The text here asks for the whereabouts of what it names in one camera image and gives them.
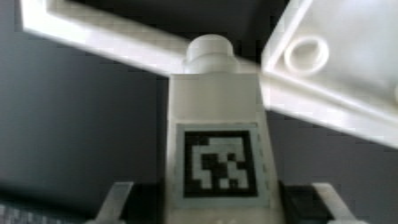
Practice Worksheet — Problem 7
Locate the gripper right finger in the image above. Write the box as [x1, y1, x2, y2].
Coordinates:
[277, 181, 371, 224]

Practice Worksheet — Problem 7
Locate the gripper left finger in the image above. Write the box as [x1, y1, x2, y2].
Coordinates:
[81, 180, 165, 224]

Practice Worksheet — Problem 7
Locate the white table leg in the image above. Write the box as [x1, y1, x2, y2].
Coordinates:
[163, 35, 284, 224]

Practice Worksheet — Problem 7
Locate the white square table top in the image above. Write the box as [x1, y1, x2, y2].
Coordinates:
[261, 0, 398, 149]

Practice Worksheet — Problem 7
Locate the white front fence bar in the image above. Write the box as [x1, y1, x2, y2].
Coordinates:
[17, 0, 188, 76]

